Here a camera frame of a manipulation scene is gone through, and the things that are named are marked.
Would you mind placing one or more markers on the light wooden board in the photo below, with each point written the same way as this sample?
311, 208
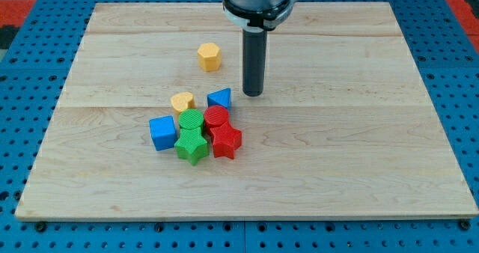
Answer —
344, 129

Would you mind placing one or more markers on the red star block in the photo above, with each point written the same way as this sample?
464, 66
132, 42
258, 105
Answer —
226, 139

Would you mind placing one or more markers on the green circle block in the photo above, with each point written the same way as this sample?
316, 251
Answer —
191, 119

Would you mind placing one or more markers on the yellow heart block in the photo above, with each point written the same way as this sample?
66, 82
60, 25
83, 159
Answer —
182, 101

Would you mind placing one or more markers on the yellow hexagon block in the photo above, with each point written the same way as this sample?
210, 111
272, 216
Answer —
209, 57

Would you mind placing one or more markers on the blue cube block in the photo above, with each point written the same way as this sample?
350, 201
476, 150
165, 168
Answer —
163, 132

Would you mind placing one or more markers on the green star block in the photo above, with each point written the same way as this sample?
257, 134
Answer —
191, 145

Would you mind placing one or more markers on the blue triangle block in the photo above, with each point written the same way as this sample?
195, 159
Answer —
220, 98

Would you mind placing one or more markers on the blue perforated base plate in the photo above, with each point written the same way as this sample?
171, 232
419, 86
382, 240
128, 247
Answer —
35, 68

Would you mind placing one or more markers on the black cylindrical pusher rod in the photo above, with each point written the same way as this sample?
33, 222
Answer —
253, 62

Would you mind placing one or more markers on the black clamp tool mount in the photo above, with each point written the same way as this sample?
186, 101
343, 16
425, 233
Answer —
258, 15

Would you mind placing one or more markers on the red circle block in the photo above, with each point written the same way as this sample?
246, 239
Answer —
215, 116

